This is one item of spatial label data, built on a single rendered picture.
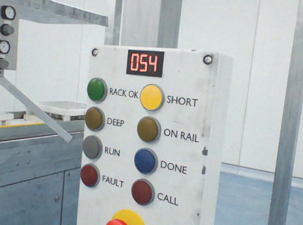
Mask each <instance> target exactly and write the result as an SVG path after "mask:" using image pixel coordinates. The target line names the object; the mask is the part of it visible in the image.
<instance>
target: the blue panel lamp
mask: <svg viewBox="0 0 303 225"><path fill-rule="evenodd" d="M135 164H136V167H137V168H138V170H139V171H140V172H142V173H150V172H151V171H152V170H153V168H154V166H155V159H154V156H153V155H152V153H151V152H150V151H149V150H147V149H141V150H139V152H138V153H137V154H136V156H135Z"/></svg>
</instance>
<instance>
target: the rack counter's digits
mask: <svg viewBox="0 0 303 225"><path fill-rule="evenodd" d="M157 61H158V54H142V53H131V60H130V71H139V72H149V73H156V72H157Z"/></svg>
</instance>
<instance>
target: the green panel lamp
mask: <svg viewBox="0 0 303 225"><path fill-rule="evenodd" d="M104 91H105V88H104V85H103V83H102V82H101V80H100V79H93V80H91V81H90V82H89V84H88V96H89V97H90V98H91V99H92V100H94V101H99V100H101V98H102V97H103V94H104Z"/></svg>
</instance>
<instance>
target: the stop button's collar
mask: <svg viewBox="0 0 303 225"><path fill-rule="evenodd" d="M113 219H121V220H123V221H124V222H125V223H126V224H127V225H145V223H144V221H143V219H142V218H141V217H140V216H139V215H138V213H136V212H135V211H133V210H130V209H122V210H120V211H118V212H116V213H115V214H114V215H113V217H112V219H111V220H113Z"/></svg>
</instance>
